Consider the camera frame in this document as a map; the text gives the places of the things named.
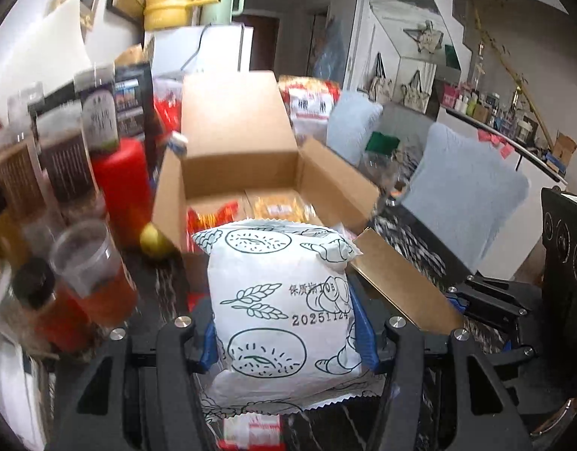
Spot brown contents jar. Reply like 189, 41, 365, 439
36, 101, 96, 205

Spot white mini fridge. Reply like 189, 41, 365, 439
145, 23, 254, 76

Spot clear jar orange contents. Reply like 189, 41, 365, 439
49, 220, 138, 328

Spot dark label jar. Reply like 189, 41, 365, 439
73, 64, 119, 155

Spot yellow pot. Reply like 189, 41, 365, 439
144, 0, 221, 32

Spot white bread snack packet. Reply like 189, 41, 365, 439
191, 219, 384, 419

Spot red candy packet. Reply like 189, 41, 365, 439
185, 201, 238, 253

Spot yellow lemon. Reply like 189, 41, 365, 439
140, 223, 175, 260

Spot red cylindrical canister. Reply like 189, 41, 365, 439
92, 139, 152, 248

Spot black snack pouch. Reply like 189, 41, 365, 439
114, 62, 160, 165

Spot yellow crisps clear packet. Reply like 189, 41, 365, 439
252, 194, 316, 223

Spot brown cardboard box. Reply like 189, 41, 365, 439
152, 71, 464, 334

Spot tan contents jar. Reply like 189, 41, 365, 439
0, 127, 46, 223

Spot cashew nut bag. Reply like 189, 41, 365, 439
277, 76, 342, 144

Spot light blue cushion near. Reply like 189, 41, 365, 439
401, 122, 529, 271

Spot black lid spice jar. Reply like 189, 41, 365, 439
12, 257, 93, 353

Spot green electric kettle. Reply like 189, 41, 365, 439
200, 0, 244, 26

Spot small white cap bottle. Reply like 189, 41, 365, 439
166, 132, 188, 158

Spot light blue cushion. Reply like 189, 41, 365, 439
326, 91, 383, 167
401, 122, 529, 271

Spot light blue cushion far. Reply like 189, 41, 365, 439
326, 91, 383, 167

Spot white foam board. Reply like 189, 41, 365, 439
0, 0, 93, 123

